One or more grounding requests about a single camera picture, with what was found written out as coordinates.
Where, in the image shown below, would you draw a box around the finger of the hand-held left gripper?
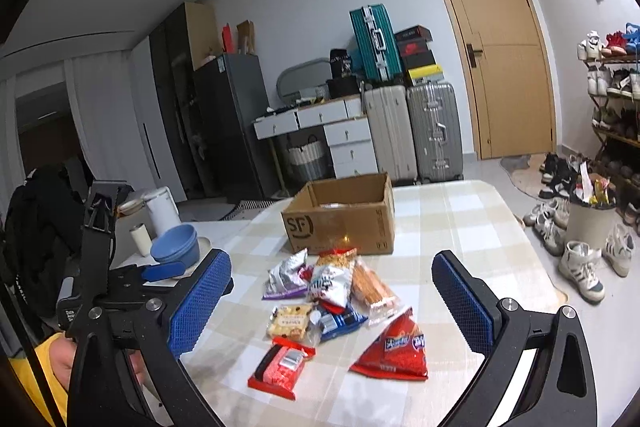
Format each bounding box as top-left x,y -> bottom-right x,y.
107,259 -> 188,304

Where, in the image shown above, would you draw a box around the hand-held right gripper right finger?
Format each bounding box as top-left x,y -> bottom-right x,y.
431,249 -> 601,427

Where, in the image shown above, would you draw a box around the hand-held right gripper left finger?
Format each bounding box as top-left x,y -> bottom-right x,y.
67,248 -> 235,427

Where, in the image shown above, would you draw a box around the red triangular snack bag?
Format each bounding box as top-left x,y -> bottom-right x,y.
349,307 -> 429,381

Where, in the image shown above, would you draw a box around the orange biscuit packet clear wrapper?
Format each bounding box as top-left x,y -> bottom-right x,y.
350,259 -> 403,325

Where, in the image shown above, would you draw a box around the red white snack bag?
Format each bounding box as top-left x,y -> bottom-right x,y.
306,263 -> 357,313

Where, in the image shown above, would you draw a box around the red yellow snack packet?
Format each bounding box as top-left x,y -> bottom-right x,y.
315,248 -> 358,269

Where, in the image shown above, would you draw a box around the brown cardboard box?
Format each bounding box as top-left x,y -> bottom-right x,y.
281,172 -> 396,256

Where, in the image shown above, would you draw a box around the person's left forearm yellow sleeve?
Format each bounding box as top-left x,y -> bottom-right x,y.
9,332 -> 69,427

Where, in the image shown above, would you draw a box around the person's left hand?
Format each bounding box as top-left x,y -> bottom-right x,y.
51,331 -> 77,392

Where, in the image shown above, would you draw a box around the stacked blue bowls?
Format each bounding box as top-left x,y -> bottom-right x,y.
150,223 -> 201,268

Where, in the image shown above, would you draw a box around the white cup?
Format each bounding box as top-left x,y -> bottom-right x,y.
129,223 -> 152,258

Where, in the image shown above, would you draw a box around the cream bowl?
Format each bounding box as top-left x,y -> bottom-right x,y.
117,199 -> 147,219

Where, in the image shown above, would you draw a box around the white kettle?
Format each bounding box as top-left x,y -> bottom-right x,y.
142,187 -> 181,235

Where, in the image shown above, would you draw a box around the silver purple chip bag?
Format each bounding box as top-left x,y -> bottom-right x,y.
261,248 -> 309,301

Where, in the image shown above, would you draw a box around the clear cookie packet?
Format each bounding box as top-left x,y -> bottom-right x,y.
266,303 -> 316,344

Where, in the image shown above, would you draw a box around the red packet with black tray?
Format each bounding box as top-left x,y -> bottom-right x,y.
247,338 -> 317,400

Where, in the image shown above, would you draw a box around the black white patterned rug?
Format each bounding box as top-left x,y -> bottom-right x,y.
220,198 -> 281,222

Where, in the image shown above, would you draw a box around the white curtain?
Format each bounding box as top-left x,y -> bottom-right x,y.
0,42 -> 166,208

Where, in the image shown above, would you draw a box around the blue snack packet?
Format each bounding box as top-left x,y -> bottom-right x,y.
312,302 -> 368,343

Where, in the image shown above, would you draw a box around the pile of assorted shoes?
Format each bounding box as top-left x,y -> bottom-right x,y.
522,152 -> 640,305

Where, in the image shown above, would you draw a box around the beige round floor mat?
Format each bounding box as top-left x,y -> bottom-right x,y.
500,152 -> 571,202

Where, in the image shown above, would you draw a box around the dark tall cabinet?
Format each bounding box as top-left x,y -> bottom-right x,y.
148,2 -> 221,202

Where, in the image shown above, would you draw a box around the grey door mat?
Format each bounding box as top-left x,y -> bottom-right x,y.
500,154 -> 533,172

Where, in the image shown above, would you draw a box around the beige trash bin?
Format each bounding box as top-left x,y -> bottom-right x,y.
565,174 -> 617,250

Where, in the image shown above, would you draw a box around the black fridge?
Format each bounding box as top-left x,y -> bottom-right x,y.
192,53 -> 281,204

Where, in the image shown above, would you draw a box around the silver suitcase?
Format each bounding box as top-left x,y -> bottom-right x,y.
406,81 -> 465,184

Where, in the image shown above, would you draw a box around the beige suitcase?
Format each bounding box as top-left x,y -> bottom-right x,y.
362,83 -> 418,185

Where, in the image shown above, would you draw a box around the grey white laundry basket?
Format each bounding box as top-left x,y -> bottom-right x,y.
285,137 -> 331,182

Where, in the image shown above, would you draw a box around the white drawer desk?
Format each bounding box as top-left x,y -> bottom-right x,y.
252,96 -> 380,195

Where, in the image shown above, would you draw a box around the flat cardboard panel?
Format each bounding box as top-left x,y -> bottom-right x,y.
184,2 -> 221,68

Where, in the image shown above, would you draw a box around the wooden shoe rack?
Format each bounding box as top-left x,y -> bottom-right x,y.
585,54 -> 640,188

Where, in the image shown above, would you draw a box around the oval mirror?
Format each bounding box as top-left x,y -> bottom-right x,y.
276,57 -> 333,102

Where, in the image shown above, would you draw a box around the plain black shoe box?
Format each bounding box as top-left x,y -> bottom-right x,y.
402,53 -> 440,70

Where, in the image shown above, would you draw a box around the black storage box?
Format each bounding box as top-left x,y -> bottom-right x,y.
326,77 -> 363,98

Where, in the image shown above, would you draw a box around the brown paper bag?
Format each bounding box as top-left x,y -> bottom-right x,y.
236,20 -> 256,55

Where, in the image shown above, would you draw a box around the red black shoe box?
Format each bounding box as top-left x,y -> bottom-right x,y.
397,39 -> 435,58

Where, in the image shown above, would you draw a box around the wooden door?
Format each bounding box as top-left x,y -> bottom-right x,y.
421,0 -> 558,160

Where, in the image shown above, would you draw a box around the black printed bag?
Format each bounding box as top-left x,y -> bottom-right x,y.
329,48 -> 357,80

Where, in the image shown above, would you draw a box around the black red-lid shoe box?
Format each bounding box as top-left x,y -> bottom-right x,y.
395,25 -> 432,44

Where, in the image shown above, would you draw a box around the teal suitcase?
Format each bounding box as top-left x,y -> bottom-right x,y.
349,4 -> 405,82

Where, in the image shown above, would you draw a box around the rows of shelved sneakers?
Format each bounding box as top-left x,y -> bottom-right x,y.
577,22 -> 640,188

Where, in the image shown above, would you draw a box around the black cable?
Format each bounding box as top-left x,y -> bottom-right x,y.
22,342 -> 68,427

